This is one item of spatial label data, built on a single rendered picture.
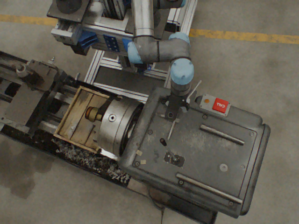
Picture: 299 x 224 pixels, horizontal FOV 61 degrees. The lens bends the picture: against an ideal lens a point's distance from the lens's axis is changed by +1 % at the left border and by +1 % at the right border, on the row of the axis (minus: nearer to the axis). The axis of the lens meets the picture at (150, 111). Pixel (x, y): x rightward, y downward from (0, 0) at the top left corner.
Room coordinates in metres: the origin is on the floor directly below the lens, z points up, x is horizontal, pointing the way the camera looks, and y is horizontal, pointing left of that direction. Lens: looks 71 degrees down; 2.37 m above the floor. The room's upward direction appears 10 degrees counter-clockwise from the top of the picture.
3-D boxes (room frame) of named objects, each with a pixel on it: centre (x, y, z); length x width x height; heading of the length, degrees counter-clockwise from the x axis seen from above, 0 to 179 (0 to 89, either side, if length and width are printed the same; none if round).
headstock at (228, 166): (0.20, -0.17, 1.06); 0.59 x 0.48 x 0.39; 58
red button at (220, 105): (0.35, -0.32, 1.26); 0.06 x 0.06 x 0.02; 58
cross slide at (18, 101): (0.76, 0.71, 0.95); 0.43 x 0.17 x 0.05; 148
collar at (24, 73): (0.81, 0.68, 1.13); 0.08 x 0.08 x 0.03
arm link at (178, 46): (0.48, -0.12, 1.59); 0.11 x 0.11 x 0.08; 82
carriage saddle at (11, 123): (0.77, 0.76, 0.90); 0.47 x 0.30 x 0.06; 148
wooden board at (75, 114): (0.54, 0.39, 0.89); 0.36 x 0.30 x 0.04; 148
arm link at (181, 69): (0.38, -0.13, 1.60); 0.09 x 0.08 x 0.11; 172
